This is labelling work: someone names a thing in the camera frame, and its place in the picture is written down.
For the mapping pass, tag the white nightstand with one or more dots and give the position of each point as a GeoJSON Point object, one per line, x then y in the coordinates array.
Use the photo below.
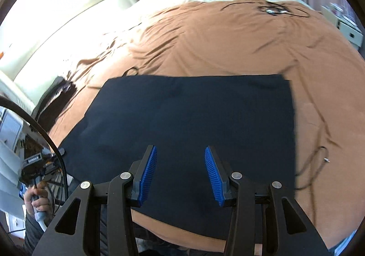
{"type": "Point", "coordinates": [350, 32]}

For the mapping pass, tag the cream padded headboard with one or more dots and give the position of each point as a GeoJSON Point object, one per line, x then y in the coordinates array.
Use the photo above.
{"type": "Point", "coordinates": [42, 53]}

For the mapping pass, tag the person's left forearm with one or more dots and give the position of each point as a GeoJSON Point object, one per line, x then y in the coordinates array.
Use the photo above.
{"type": "Point", "coordinates": [32, 230]}

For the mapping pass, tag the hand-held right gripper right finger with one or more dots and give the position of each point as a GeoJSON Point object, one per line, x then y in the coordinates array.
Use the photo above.
{"type": "Point", "coordinates": [215, 176]}

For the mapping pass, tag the brown blanket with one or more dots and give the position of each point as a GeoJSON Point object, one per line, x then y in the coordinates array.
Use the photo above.
{"type": "Point", "coordinates": [228, 45]}

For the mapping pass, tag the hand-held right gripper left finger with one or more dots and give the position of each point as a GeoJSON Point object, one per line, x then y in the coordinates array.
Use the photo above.
{"type": "Point", "coordinates": [147, 176]}

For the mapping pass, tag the person's left hand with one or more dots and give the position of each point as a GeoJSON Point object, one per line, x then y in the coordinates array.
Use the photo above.
{"type": "Point", "coordinates": [40, 201]}

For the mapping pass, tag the pile of dark clothes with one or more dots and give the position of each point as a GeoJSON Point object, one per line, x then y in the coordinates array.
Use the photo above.
{"type": "Point", "coordinates": [54, 96]}

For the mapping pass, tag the black pants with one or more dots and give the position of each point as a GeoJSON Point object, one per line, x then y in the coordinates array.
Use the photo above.
{"type": "Point", "coordinates": [185, 113]}

